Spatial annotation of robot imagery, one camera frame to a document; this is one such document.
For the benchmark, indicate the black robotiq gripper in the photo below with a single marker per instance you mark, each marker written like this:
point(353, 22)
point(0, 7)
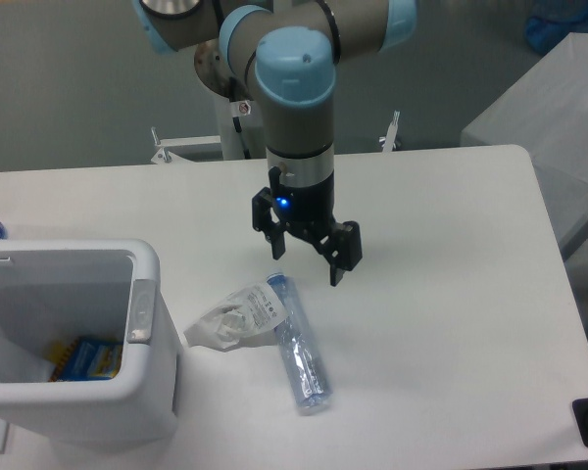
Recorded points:
point(311, 209)

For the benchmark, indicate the white plastic wrapper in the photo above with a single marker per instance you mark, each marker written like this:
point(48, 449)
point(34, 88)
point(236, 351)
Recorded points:
point(241, 317)

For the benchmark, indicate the clear crushed plastic bottle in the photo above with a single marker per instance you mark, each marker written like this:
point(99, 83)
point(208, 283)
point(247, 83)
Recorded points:
point(307, 375)

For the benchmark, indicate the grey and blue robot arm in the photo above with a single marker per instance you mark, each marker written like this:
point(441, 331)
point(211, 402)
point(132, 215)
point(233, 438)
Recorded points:
point(287, 62)

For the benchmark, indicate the white plastic trash can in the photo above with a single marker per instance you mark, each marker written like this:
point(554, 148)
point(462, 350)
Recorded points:
point(54, 291)

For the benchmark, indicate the blue and yellow packet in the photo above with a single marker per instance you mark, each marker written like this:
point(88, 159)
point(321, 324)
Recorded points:
point(87, 359)

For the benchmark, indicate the white covered box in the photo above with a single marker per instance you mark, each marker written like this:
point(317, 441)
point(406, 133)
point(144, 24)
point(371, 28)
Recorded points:
point(546, 113)

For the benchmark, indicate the blue bag in background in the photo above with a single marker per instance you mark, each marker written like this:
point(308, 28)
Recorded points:
point(550, 22)

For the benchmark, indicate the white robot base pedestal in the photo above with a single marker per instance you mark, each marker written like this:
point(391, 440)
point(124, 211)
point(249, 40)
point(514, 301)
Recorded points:
point(239, 121)

